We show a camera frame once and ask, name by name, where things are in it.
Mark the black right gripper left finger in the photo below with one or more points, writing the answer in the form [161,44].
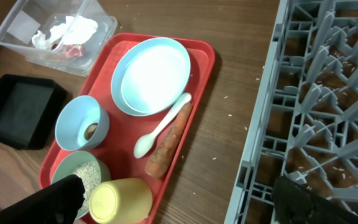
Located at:
[58,203]

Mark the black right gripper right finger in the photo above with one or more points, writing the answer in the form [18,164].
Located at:
[295,204]

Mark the white rice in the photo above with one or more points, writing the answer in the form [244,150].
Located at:
[89,173]

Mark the green bowl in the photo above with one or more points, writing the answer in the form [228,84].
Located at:
[70,162]

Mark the yellow cup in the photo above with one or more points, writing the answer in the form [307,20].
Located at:
[121,201]

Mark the brown mushroom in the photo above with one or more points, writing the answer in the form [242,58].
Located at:
[90,130]

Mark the light blue bowl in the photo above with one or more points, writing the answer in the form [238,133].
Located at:
[76,116]

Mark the red snack wrapper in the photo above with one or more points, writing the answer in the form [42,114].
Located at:
[70,51]

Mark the light blue plate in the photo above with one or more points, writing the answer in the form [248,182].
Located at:
[150,76]

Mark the grey dishwasher rack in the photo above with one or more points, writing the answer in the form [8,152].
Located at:
[305,120]

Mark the black waste tray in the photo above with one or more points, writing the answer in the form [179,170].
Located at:
[29,107]

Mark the clear plastic waste bin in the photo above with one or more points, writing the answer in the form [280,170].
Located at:
[28,16]

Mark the white plastic spoon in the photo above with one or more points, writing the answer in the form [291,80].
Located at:
[145,142]

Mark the orange carrot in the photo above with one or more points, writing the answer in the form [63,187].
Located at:
[160,160]

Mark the red serving tray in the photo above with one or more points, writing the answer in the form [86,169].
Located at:
[116,151]

